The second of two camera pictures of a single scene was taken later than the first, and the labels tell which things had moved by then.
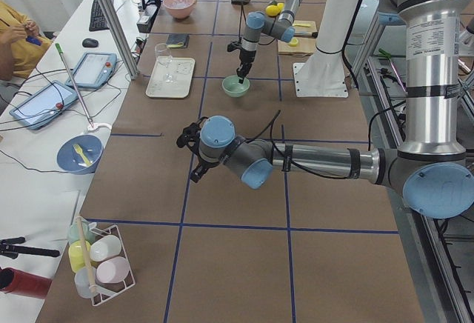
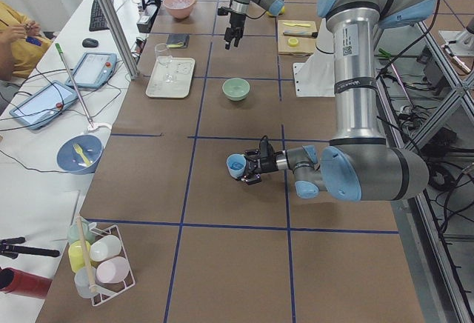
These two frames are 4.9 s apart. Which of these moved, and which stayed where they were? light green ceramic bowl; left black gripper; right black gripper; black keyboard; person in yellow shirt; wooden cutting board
Moved: right black gripper; left black gripper
Stayed: person in yellow shirt; black keyboard; wooden cutting board; light green ceramic bowl
